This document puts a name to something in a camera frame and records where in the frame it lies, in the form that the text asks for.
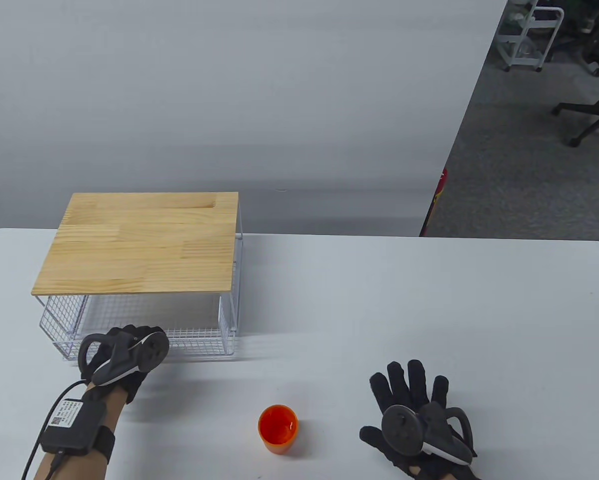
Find white utility cart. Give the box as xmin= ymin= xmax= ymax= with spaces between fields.
xmin=496 ymin=0 xmax=565 ymax=73

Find dark grey hand controller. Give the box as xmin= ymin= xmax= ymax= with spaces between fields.
xmin=382 ymin=402 xmax=477 ymax=464
xmin=78 ymin=331 xmax=170 ymax=387

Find person's right hand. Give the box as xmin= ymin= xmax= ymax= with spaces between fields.
xmin=359 ymin=360 xmax=480 ymax=480

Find white frame with wooden top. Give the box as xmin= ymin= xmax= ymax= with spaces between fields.
xmin=31 ymin=192 xmax=244 ymax=361

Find person's left forearm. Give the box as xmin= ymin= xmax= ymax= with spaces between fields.
xmin=29 ymin=390 xmax=126 ymax=480

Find person's left hand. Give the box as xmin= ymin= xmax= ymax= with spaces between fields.
xmin=79 ymin=325 xmax=171 ymax=405

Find black cable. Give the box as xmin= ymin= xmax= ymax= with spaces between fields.
xmin=21 ymin=380 xmax=88 ymax=480

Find orange plastic cup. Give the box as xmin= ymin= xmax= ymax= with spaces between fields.
xmin=257 ymin=404 xmax=300 ymax=455

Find white mesh sliding drawer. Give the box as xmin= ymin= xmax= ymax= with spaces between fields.
xmin=39 ymin=294 xmax=238 ymax=361

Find black office chair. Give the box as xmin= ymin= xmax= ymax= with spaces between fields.
xmin=544 ymin=0 xmax=599 ymax=77
xmin=551 ymin=94 xmax=599 ymax=148

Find black wrist strap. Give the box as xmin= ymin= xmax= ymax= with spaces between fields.
xmin=94 ymin=430 xmax=117 ymax=469

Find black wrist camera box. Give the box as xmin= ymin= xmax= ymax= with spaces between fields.
xmin=40 ymin=397 xmax=108 ymax=456

